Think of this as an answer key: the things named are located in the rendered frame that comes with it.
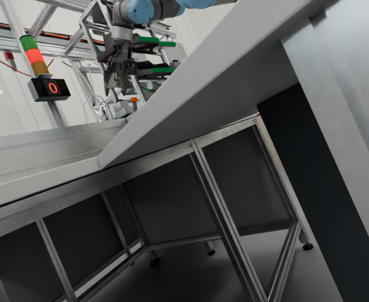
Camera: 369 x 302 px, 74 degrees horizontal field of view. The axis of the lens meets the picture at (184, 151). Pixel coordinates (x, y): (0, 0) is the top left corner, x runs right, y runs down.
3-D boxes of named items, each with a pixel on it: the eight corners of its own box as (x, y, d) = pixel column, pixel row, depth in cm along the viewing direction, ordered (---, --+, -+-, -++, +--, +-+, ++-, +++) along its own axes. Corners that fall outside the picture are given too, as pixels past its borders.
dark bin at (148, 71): (172, 72, 120) (171, 56, 118) (152, 73, 111) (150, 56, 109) (136, 76, 139) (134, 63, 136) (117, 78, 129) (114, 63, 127)
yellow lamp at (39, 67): (53, 74, 90) (47, 61, 90) (39, 73, 86) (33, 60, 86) (47, 80, 93) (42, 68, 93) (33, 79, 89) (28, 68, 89)
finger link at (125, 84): (132, 98, 100) (127, 76, 95) (121, 95, 103) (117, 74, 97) (136, 95, 102) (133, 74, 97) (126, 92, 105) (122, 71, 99)
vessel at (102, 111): (125, 133, 195) (106, 90, 196) (112, 136, 184) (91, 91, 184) (115, 140, 203) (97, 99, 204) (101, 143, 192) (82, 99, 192)
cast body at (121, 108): (135, 112, 98) (127, 96, 98) (126, 113, 95) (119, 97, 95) (122, 121, 103) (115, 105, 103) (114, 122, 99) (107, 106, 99)
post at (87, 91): (128, 171, 228) (69, 36, 230) (121, 174, 221) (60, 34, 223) (126, 172, 231) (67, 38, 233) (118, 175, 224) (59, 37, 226)
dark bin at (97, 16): (146, 13, 121) (144, -4, 119) (124, 9, 112) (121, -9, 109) (114, 25, 139) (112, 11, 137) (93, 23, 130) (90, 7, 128)
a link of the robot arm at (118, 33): (107, 25, 88) (124, 29, 95) (106, 38, 90) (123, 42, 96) (122, 27, 85) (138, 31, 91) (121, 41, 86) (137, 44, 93)
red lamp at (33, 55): (47, 61, 90) (42, 49, 91) (33, 60, 86) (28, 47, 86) (42, 68, 93) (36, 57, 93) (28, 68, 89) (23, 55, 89)
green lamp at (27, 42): (42, 49, 91) (37, 37, 91) (27, 47, 86) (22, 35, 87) (36, 56, 93) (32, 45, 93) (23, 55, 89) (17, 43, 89)
